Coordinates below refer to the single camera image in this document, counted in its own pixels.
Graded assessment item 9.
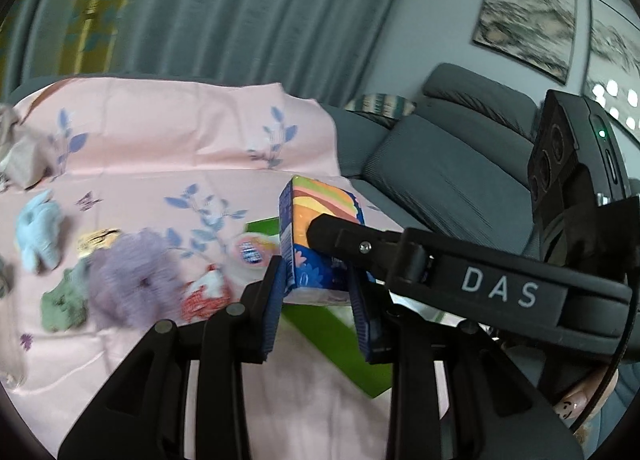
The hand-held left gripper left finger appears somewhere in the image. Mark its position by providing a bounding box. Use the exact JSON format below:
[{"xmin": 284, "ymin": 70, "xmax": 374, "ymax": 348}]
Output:
[{"xmin": 57, "ymin": 256, "xmax": 288, "ymax": 460}]

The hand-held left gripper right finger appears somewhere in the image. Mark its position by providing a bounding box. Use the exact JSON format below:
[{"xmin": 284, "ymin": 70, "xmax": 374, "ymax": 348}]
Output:
[{"xmin": 347, "ymin": 270, "xmax": 586, "ymax": 460}]

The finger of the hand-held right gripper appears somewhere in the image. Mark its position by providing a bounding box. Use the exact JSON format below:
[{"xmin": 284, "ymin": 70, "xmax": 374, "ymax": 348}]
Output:
[{"xmin": 306, "ymin": 214, "xmax": 434, "ymax": 297}]

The green box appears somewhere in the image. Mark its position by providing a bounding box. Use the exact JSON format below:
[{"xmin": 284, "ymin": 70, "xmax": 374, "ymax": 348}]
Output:
[{"xmin": 245, "ymin": 217, "xmax": 396, "ymax": 398}]

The colourful striped tissue pack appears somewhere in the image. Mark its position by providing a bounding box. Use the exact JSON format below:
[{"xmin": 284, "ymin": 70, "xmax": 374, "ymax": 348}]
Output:
[{"xmin": 278, "ymin": 176, "xmax": 376, "ymax": 307}]

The glass bottle with metal lid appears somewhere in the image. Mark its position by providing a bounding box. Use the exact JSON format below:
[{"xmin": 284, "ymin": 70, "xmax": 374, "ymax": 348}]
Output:
[{"xmin": 0, "ymin": 257, "xmax": 28, "ymax": 388}]

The pink plastic bottle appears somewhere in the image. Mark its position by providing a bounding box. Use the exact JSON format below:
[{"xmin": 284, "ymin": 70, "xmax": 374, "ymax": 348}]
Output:
[{"xmin": 232, "ymin": 235, "xmax": 281, "ymax": 271}]

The red white snack packet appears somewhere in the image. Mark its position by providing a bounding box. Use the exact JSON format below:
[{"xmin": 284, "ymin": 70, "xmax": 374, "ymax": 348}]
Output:
[{"xmin": 181, "ymin": 265, "xmax": 232, "ymax": 323}]

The grey sofa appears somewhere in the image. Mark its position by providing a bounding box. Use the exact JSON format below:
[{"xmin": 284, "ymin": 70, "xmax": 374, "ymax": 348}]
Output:
[{"xmin": 320, "ymin": 62, "xmax": 638, "ymax": 441}]

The purple fluffy towel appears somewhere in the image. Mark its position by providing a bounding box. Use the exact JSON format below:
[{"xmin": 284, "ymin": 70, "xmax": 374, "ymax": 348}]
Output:
[{"xmin": 87, "ymin": 230, "xmax": 183, "ymax": 328}]

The striped pillow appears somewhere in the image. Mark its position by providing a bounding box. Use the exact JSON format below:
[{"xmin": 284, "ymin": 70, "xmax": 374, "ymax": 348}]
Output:
[{"xmin": 345, "ymin": 92, "xmax": 417, "ymax": 121}]

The small yellow box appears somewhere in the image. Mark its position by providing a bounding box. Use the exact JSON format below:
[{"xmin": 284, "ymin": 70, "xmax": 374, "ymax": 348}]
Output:
[{"xmin": 76, "ymin": 227, "xmax": 123, "ymax": 257}]

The green fluffy towel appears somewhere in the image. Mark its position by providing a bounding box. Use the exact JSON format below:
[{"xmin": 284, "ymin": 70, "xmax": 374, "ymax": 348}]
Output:
[{"xmin": 41, "ymin": 260, "xmax": 93, "ymax": 333}]

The light blue fluffy towel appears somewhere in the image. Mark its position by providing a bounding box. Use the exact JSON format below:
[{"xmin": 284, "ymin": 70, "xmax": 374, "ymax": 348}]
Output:
[{"xmin": 14, "ymin": 190, "xmax": 63, "ymax": 273}]

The grey curtain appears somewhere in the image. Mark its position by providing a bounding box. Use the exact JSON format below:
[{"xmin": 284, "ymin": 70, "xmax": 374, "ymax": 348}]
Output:
[{"xmin": 0, "ymin": 0, "xmax": 421, "ymax": 106}]

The crumpled beige cloth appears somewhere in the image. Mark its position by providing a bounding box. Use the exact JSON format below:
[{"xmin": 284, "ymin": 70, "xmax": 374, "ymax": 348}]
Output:
[{"xmin": 0, "ymin": 105, "xmax": 56, "ymax": 191}]

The yellow patterned curtain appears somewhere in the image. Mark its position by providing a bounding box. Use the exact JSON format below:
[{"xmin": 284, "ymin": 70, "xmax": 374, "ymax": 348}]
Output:
[{"xmin": 0, "ymin": 0, "xmax": 156, "ymax": 83}]

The landscape wall painting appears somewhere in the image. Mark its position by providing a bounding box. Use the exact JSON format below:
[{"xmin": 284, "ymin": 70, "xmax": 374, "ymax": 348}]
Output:
[
  {"xmin": 582, "ymin": 0, "xmax": 640, "ymax": 133},
  {"xmin": 472, "ymin": 0, "xmax": 578, "ymax": 86}
]

